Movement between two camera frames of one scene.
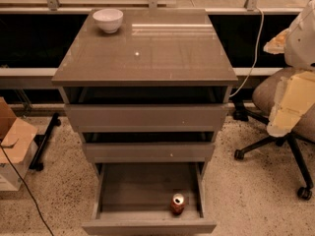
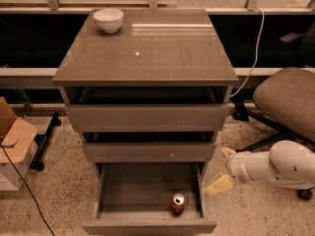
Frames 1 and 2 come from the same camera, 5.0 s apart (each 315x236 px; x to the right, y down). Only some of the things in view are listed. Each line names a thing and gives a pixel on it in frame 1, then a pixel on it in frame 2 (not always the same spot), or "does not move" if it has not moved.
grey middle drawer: (149, 152) does not move
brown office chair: (265, 91) does not move
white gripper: (301, 46) -> (238, 168)
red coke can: (177, 204) does not move
